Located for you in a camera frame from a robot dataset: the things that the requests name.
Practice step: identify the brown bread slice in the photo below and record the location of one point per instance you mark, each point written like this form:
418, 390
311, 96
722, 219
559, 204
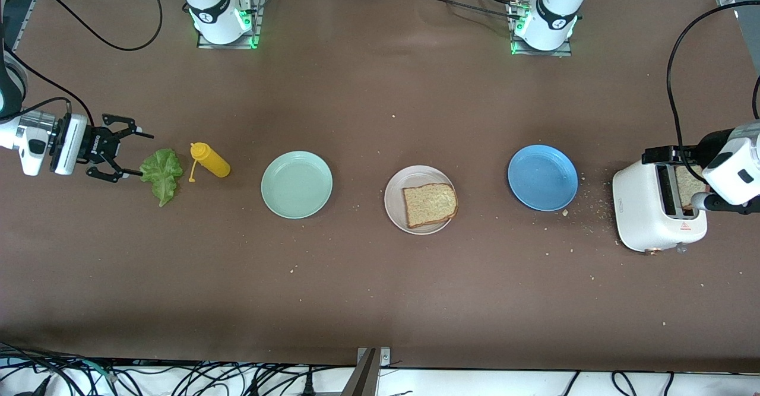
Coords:
689, 187
430, 205

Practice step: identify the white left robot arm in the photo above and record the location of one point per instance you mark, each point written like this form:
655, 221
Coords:
555, 16

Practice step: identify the green lettuce leaf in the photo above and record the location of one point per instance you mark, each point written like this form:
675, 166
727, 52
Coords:
161, 173

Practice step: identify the yellow mustard squeeze bottle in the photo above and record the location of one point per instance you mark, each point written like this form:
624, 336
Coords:
212, 161

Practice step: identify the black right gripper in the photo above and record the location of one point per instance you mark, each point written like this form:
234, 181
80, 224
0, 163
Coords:
97, 146

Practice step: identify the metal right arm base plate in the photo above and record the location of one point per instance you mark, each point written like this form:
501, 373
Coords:
260, 22

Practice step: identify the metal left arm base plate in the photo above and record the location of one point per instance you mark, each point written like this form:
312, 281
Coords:
567, 50

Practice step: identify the white toaster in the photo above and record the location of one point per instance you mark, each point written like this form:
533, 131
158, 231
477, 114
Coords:
638, 206

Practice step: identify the brown table cover sheet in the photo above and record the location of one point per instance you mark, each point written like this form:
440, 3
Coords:
380, 117

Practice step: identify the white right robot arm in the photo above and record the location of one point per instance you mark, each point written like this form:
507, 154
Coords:
211, 4

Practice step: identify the grey metal strut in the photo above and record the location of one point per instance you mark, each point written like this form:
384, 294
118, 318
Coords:
363, 381

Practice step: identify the mint green plate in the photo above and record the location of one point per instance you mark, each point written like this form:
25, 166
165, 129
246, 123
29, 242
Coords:
297, 185

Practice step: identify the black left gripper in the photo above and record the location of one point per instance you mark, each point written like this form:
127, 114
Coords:
660, 155

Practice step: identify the beige plate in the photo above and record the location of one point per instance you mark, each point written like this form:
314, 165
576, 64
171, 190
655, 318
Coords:
395, 197

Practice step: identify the blue plate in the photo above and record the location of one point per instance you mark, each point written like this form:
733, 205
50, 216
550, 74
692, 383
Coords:
542, 177

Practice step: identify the silver mounting bracket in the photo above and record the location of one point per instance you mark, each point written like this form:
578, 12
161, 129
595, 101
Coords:
385, 357

